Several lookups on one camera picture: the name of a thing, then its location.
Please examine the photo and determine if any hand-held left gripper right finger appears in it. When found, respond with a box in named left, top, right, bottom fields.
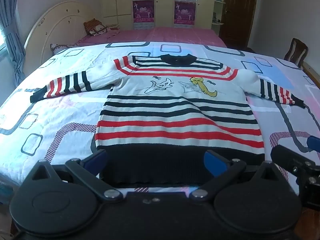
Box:
left=189, top=149, right=288, bottom=203

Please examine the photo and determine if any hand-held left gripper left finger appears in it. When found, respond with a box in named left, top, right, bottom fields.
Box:
left=24, top=149, right=124, bottom=203

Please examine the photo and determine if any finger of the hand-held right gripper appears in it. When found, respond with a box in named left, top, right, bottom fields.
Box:
left=308, top=136, right=320, bottom=153
left=271, top=145, right=312, bottom=173

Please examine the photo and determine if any striped knit sweater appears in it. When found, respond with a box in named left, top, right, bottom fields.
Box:
left=30, top=54, right=305, bottom=188

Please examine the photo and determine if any white patterned blanket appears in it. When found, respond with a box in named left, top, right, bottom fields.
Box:
left=0, top=41, right=320, bottom=195

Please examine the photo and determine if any wooden chair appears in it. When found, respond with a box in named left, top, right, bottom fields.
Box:
left=284, top=38, right=308, bottom=68

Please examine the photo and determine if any white floral pillow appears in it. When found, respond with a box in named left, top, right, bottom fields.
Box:
left=50, top=42, right=80, bottom=55

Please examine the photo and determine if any orange patterned pillow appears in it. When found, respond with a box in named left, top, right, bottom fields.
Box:
left=84, top=18, right=119, bottom=37

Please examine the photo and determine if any pink bed sheet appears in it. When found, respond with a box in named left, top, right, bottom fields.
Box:
left=76, top=26, right=227, bottom=48

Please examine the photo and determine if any cream curved headboard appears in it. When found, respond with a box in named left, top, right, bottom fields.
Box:
left=24, top=1, right=104, bottom=74

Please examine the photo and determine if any dark wooden door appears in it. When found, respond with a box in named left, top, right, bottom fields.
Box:
left=219, top=0, right=259, bottom=50

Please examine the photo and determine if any blue curtain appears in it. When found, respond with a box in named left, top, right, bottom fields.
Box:
left=0, top=0, right=27, bottom=74

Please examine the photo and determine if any cream wardrobe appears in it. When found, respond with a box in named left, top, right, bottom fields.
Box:
left=99, top=0, right=228, bottom=37

